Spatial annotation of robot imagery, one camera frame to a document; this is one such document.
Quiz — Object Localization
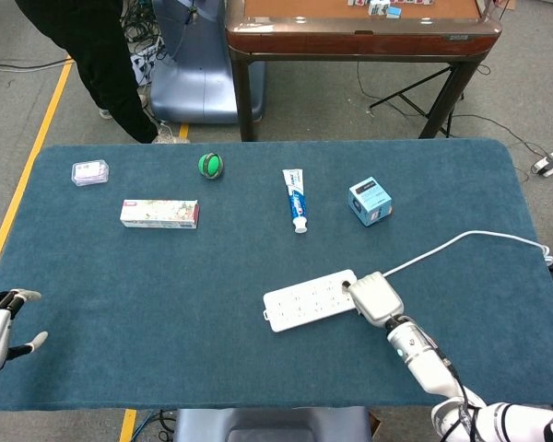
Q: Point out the brown mahjong table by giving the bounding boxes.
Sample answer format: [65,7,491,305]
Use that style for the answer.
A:
[224,0,504,143]

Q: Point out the light blue cube box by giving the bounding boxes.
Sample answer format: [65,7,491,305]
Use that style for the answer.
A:
[347,176,394,227]

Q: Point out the white blue toothpaste tube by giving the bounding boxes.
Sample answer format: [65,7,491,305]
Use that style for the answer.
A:
[282,168,311,235]

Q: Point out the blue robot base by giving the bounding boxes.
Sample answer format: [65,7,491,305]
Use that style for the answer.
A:
[148,0,266,124]

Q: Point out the grey blue robot torso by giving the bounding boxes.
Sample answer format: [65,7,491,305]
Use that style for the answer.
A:
[171,406,373,442]

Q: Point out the white power strip cable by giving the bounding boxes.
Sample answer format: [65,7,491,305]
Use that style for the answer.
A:
[382,230,553,279]

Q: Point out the green and grey ball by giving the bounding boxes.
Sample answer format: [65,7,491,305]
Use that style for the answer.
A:
[197,152,225,180]

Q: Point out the tangled floor cables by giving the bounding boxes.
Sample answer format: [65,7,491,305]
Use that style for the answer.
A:
[118,0,172,88]

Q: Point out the floral toothpaste box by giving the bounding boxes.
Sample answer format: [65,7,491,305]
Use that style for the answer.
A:
[119,199,201,229]

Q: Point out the black tripod stand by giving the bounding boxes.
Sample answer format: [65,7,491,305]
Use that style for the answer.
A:
[367,64,465,138]

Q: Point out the clear plastic card case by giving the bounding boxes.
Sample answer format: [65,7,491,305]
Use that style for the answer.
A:
[70,158,111,188]

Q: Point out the person in black clothes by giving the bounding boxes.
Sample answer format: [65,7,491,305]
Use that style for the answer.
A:
[16,0,191,145]

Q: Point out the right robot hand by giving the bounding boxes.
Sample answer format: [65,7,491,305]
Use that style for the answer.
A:
[341,271,406,329]

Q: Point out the blue table cloth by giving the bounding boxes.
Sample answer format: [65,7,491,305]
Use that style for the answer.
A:
[0,139,553,413]

